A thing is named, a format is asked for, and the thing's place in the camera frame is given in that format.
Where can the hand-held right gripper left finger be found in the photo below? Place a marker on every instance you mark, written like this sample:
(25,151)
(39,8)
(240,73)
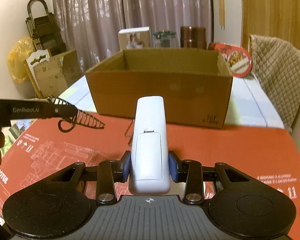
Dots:
(126,167)

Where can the glass jar with green lid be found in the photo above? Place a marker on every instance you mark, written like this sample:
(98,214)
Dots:
(165,38)

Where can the red printed table mat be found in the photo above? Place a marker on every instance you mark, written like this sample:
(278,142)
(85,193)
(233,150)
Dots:
(215,145)

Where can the wooden door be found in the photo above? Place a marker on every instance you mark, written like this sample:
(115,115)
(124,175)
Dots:
(275,10)

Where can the labelled cardboard storage box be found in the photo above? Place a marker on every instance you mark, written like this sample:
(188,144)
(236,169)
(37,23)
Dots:
(53,75)

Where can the round red tin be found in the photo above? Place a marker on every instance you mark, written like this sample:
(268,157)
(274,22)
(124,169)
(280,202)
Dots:
(236,60)

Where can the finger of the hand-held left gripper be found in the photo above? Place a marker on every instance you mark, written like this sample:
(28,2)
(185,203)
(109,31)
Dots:
(66,110)

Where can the folded black hand trolley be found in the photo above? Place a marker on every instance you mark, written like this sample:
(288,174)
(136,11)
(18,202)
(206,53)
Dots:
(43,32)

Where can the quilted beige chair cover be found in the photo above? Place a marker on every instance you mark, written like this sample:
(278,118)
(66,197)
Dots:
(280,70)

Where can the white printed carton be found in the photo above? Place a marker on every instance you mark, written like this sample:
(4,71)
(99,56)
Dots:
(135,38)

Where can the mauve curtain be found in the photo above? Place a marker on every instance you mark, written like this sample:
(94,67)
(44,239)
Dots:
(130,12)

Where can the white remote control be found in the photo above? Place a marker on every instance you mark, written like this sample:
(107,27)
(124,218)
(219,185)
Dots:
(148,155)

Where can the brown metal canister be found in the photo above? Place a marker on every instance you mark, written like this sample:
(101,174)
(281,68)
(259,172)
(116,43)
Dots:
(192,37)

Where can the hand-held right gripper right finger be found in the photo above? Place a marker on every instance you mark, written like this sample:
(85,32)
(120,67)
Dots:
(172,167)

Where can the yellow plastic bag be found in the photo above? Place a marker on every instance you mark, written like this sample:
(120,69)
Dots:
(18,60)

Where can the pale checked tablecloth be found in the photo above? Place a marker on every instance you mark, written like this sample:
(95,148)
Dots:
(250,100)

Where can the large cardboard box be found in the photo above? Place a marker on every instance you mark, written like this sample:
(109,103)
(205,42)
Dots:
(160,90)

